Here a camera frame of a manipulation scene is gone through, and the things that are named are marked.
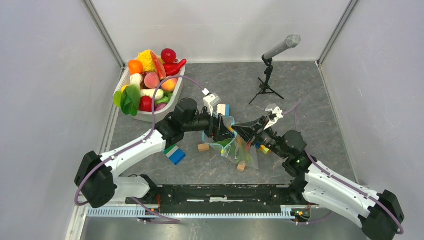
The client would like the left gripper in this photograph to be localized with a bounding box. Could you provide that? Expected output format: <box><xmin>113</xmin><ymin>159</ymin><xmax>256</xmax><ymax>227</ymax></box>
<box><xmin>183</xmin><ymin>104</ymin><xmax>235</xmax><ymax>142</ymax></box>

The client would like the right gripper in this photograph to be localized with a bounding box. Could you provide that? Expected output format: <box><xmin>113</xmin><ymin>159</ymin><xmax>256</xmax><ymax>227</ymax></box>
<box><xmin>231</xmin><ymin>116</ymin><xmax>288</xmax><ymax>160</ymax></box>

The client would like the green toy bell pepper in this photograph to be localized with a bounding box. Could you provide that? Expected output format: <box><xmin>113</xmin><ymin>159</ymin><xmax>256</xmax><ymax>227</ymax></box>
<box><xmin>217</xmin><ymin>138</ymin><xmax>235</xmax><ymax>151</ymax></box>

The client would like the clear zip top bag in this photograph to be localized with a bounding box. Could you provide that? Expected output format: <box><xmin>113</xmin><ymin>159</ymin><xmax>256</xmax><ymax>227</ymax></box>
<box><xmin>202</xmin><ymin>132</ymin><xmax>259</xmax><ymax>170</ymax></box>

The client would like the green toy cucumber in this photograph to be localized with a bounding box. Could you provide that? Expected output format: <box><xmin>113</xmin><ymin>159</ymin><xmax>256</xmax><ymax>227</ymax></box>
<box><xmin>235</xmin><ymin>143</ymin><xmax>253</xmax><ymax>164</ymax></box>

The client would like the small red toy chili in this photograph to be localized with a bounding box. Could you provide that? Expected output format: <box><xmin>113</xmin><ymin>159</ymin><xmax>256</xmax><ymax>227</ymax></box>
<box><xmin>163</xmin><ymin>59</ymin><xmax>187</xmax><ymax>77</ymax></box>

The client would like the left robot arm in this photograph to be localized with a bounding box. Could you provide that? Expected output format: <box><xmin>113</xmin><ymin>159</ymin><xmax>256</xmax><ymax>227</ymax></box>
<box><xmin>74</xmin><ymin>98</ymin><xmax>236</xmax><ymax>209</ymax></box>

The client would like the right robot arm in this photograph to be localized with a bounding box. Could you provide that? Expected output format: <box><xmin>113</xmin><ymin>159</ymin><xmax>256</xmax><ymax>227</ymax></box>
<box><xmin>232</xmin><ymin>116</ymin><xmax>405</xmax><ymax>240</ymax></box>

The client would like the long wooden block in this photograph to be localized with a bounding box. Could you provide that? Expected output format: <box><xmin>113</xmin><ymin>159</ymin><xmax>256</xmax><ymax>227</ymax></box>
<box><xmin>197</xmin><ymin>143</ymin><xmax>210</xmax><ymax>152</ymax></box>

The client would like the blue orange green brick stack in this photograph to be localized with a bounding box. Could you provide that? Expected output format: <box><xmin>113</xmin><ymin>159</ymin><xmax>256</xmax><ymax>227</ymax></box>
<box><xmin>255</xmin><ymin>142</ymin><xmax>271</xmax><ymax>155</ymax></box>

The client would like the small wooden cube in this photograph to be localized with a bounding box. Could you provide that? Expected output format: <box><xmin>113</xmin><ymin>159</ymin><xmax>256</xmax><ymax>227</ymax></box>
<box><xmin>236</xmin><ymin>162</ymin><xmax>247</xmax><ymax>172</ymax></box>

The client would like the black tripod mic stand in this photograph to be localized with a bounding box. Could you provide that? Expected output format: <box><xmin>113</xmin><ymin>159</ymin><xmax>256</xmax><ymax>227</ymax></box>
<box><xmin>248</xmin><ymin>55</ymin><xmax>285</xmax><ymax>105</ymax></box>

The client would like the blue green white brick stack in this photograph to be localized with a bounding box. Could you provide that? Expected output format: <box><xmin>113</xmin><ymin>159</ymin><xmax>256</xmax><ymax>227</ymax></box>
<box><xmin>163</xmin><ymin>144</ymin><xmax>186</xmax><ymax>165</ymax></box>

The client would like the orange toy peach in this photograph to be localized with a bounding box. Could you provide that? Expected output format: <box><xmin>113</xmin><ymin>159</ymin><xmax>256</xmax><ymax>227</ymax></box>
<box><xmin>161</xmin><ymin>78</ymin><xmax>178</xmax><ymax>93</ymax></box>

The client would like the white plastic basket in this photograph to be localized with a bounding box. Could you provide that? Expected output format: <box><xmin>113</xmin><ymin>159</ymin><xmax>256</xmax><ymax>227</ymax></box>
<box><xmin>115</xmin><ymin>67</ymin><xmax>185</xmax><ymax>123</ymax></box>

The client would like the red toy tomato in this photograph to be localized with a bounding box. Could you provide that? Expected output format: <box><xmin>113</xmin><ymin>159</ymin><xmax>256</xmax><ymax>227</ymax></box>
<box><xmin>138</xmin><ymin>95</ymin><xmax>154</xmax><ymax>112</ymax></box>

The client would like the pink toy peach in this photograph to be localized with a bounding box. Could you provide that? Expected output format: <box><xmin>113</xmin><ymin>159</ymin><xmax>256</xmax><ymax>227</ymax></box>
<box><xmin>143</xmin><ymin>72</ymin><xmax>161</xmax><ymax>89</ymax></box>

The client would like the pink toy watermelon slice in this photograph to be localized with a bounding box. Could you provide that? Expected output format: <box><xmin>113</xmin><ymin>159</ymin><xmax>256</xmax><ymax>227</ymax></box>
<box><xmin>150</xmin><ymin>50</ymin><xmax>167</xmax><ymax>80</ymax></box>

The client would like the red toy apple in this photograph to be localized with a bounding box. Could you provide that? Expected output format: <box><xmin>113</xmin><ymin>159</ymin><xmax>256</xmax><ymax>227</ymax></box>
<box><xmin>161</xmin><ymin>48</ymin><xmax>177</xmax><ymax>64</ymax></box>

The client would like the grey microphone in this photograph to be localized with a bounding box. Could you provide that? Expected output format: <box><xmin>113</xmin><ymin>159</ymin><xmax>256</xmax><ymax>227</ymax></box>
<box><xmin>262</xmin><ymin>34</ymin><xmax>302</xmax><ymax>61</ymax></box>

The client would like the white green toy leek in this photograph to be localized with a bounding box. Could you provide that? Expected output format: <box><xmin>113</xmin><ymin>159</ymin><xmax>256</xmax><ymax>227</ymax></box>
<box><xmin>129</xmin><ymin>73</ymin><xmax>143</xmax><ymax>90</ymax></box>

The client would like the orange toy pepper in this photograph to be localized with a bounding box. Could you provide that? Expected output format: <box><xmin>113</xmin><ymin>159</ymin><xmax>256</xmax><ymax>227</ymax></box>
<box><xmin>128</xmin><ymin>59</ymin><xmax>144</xmax><ymax>75</ymax></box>

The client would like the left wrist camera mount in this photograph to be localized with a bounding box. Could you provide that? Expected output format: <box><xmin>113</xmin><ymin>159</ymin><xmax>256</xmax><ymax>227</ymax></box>
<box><xmin>202</xmin><ymin>88</ymin><xmax>221</xmax><ymax>117</ymax></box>

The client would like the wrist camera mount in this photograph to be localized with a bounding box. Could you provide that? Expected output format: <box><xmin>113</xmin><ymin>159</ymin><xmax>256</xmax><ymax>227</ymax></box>
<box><xmin>264</xmin><ymin>103</ymin><xmax>284</xmax><ymax>130</ymax></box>
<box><xmin>202</xmin><ymin>88</ymin><xmax>221</xmax><ymax>117</ymax></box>

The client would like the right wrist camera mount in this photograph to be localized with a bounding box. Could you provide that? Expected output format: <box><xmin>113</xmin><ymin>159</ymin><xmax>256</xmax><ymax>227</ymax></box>
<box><xmin>264</xmin><ymin>103</ymin><xmax>284</xmax><ymax>130</ymax></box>

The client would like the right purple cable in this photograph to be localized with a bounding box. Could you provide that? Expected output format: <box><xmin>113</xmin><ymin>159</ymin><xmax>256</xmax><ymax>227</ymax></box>
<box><xmin>283</xmin><ymin>98</ymin><xmax>405</xmax><ymax>235</ymax></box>

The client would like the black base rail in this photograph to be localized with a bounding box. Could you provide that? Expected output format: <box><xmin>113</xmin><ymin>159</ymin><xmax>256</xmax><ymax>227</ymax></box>
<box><xmin>139</xmin><ymin>184</ymin><xmax>309</xmax><ymax>214</ymax></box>

